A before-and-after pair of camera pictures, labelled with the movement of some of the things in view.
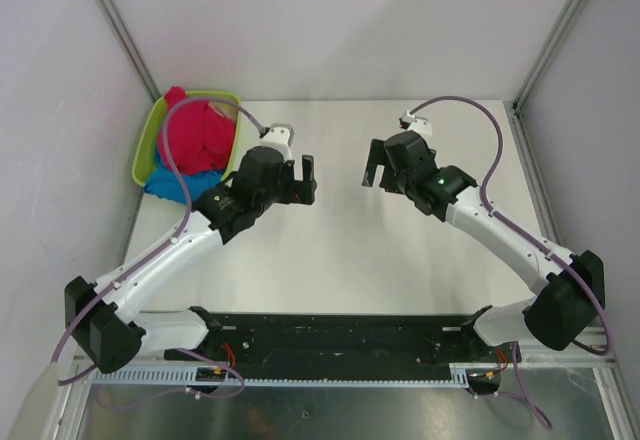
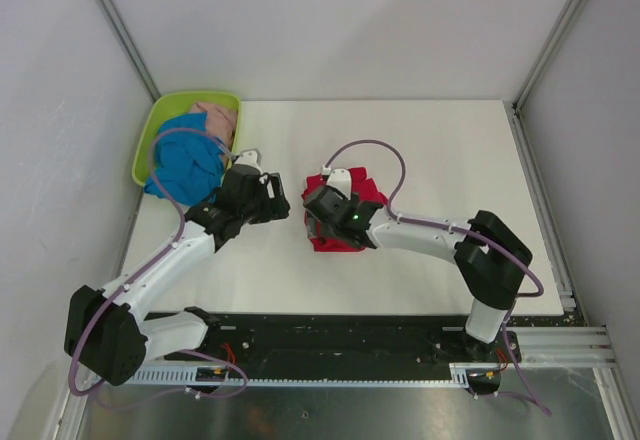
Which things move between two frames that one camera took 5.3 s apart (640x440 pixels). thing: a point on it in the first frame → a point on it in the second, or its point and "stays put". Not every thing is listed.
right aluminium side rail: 536,184 stays put
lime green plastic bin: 146,155 stays put
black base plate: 316,345 stays put
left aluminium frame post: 118,27 stays put
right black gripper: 380,156 → 312,224
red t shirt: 202,138 → 362,186
